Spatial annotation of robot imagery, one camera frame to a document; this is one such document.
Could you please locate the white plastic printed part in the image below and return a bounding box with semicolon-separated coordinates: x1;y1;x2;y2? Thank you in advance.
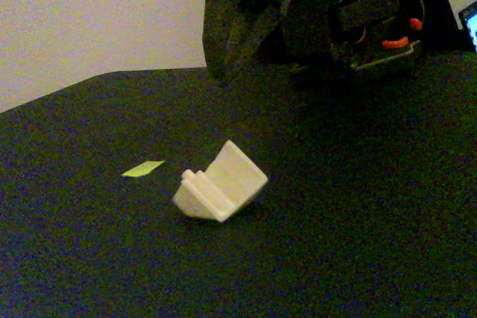
171;139;269;223

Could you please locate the dark blue desk mat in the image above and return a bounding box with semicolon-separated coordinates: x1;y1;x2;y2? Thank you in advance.
0;49;477;318

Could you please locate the green tape marker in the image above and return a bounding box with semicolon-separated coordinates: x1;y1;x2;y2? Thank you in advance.
121;159;166;179

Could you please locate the laptop with lit screen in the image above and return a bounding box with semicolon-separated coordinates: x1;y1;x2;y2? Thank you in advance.
457;0;477;53

